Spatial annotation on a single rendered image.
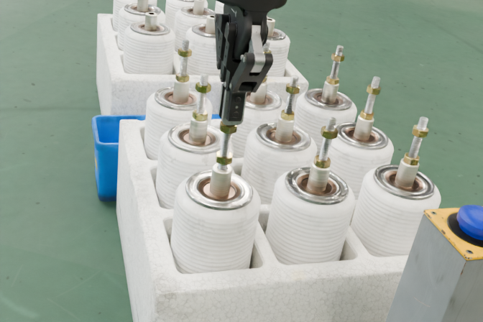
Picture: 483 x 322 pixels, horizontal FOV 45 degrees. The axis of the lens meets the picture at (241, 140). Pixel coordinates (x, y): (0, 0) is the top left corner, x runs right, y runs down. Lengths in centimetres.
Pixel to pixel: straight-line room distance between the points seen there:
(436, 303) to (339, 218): 15
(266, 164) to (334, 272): 17
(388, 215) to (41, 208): 59
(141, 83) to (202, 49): 14
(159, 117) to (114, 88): 28
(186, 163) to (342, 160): 22
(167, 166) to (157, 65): 41
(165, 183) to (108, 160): 28
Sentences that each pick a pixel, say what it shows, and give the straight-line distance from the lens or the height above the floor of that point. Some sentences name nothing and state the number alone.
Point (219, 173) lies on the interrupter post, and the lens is 62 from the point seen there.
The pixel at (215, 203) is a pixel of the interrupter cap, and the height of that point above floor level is 25.
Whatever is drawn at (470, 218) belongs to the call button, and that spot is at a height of 33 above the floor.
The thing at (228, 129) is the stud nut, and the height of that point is 33.
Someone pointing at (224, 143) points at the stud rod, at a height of 31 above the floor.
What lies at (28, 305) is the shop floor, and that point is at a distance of 87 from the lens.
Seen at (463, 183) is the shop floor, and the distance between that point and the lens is 134.
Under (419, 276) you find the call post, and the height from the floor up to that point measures 25.
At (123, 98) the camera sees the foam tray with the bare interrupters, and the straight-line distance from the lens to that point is 109.
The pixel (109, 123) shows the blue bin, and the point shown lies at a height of 10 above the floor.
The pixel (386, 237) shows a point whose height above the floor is 20.
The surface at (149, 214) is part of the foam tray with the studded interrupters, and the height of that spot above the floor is 18.
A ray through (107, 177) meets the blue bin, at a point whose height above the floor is 5.
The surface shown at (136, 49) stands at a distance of 110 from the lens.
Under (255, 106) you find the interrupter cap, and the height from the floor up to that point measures 25.
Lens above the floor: 60
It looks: 28 degrees down
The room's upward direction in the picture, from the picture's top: 9 degrees clockwise
